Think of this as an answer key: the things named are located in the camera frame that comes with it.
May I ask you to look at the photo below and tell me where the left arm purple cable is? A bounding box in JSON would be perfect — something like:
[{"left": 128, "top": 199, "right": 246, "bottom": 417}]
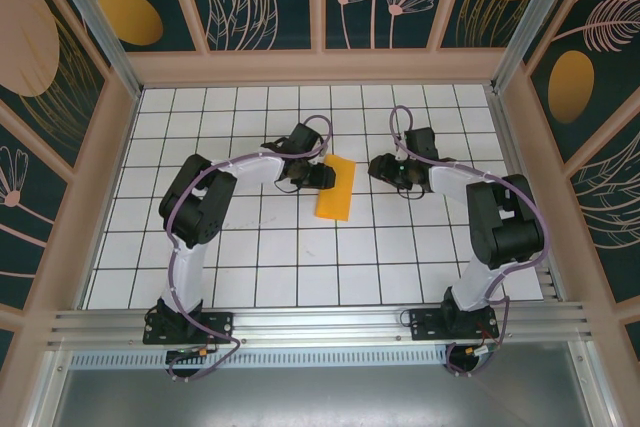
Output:
[{"left": 164, "top": 114, "right": 335, "bottom": 384}]

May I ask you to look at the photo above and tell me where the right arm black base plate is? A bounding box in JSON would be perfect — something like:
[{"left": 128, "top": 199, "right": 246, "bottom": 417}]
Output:
[{"left": 408, "top": 306, "right": 500, "bottom": 343}]

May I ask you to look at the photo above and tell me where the grey metal sheet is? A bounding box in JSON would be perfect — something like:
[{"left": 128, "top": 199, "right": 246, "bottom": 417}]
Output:
[{"left": 47, "top": 368, "right": 599, "bottom": 427}]

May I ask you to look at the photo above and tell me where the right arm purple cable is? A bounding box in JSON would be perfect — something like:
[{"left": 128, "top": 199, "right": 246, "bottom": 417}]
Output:
[{"left": 389, "top": 105, "right": 546, "bottom": 378}]

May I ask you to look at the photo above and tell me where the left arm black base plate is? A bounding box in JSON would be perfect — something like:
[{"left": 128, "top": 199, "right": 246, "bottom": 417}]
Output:
[{"left": 143, "top": 310, "right": 235, "bottom": 346}]

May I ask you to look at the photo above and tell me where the aluminium mounting rail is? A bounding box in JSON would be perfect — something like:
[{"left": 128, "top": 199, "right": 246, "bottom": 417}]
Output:
[{"left": 47, "top": 300, "right": 596, "bottom": 349}]

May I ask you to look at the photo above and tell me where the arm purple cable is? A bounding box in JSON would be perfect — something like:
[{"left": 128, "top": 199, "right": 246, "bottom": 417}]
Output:
[
  {"left": 164, "top": 114, "right": 335, "bottom": 384},
  {"left": 389, "top": 105, "right": 546, "bottom": 378}
]

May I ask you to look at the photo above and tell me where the right gripper thin black cable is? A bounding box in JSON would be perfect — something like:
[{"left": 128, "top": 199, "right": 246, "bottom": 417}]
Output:
[{"left": 397, "top": 180, "right": 427, "bottom": 199}]

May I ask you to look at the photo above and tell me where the perforated metal cable tray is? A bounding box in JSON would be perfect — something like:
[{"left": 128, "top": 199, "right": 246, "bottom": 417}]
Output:
[{"left": 69, "top": 350, "right": 454, "bottom": 370}]

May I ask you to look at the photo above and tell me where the aluminium frame post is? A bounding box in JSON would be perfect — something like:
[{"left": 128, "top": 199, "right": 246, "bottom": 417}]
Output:
[
  {"left": 489, "top": 0, "right": 585, "bottom": 93},
  {"left": 39, "top": 0, "right": 144, "bottom": 99}
]

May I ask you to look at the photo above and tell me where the orange paper sheet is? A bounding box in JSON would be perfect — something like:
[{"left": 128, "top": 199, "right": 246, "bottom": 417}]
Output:
[{"left": 314, "top": 154, "right": 357, "bottom": 223}]

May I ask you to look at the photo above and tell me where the aluminium side rail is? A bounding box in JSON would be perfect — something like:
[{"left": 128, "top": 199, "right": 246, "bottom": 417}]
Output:
[{"left": 487, "top": 90, "right": 569, "bottom": 301}]

